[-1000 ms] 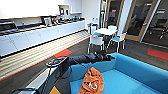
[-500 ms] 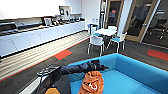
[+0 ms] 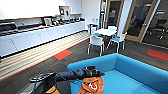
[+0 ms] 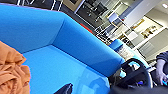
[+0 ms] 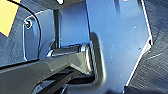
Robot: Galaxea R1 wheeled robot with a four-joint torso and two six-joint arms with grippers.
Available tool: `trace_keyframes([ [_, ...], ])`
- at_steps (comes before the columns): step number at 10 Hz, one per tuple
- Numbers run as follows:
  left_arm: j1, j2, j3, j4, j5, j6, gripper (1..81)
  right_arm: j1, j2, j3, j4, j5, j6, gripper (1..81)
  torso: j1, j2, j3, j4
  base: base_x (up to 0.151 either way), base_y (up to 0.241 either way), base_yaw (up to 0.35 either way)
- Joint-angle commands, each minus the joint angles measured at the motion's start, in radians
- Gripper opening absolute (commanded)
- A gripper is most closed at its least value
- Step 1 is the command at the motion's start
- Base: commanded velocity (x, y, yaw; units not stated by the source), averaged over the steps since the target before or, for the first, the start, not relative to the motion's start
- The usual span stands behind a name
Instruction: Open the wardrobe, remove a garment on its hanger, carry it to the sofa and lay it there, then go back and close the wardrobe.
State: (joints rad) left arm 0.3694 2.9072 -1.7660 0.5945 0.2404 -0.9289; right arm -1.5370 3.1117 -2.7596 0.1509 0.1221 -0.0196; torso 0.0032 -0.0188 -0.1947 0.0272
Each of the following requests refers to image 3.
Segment orange hooded sweater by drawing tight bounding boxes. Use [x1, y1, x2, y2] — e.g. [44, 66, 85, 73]
[77, 76, 105, 94]

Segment blue sofa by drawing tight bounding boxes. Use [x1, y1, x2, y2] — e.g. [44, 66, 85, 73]
[66, 52, 168, 94]

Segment white chair blue seat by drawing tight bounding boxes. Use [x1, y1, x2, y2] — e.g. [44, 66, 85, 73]
[107, 32, 129, 54]

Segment white square table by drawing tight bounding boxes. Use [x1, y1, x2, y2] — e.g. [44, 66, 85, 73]
[94, 27, 119, 38]

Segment blue grey waste bins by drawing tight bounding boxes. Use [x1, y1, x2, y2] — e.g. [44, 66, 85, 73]
[86, 22, 100, 36]

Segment white floor cabinets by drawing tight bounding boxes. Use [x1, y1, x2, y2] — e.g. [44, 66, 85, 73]
[0, 21, 91, 58]

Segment grey countertop appliance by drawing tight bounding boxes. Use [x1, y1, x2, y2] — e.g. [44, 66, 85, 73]
[42, 16, 55, 27]

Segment wood framed glass door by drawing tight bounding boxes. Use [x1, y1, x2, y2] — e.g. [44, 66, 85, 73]
[124, 0, 168, 47]

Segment black countertop appliance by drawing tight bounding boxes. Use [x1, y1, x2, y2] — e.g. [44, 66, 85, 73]
[0, 22, 18, 33]

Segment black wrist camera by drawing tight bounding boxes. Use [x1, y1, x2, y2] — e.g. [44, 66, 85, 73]
[84, 64, 98, 72]

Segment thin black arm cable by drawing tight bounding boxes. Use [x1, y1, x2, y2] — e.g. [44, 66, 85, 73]
[29, 69, 59, 94]

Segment white wall dispenser dark front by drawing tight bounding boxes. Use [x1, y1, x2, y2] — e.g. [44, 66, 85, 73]
[58, 5, 71, 17]

